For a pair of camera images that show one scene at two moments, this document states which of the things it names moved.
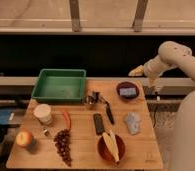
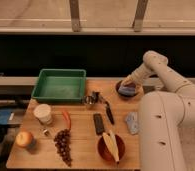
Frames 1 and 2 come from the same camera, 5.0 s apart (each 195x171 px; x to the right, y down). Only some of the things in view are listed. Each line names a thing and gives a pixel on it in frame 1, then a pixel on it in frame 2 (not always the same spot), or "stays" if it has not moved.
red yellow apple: (24, 138) stays
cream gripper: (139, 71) -> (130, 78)
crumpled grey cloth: (133, 122) stays
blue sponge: (127, 91) stays
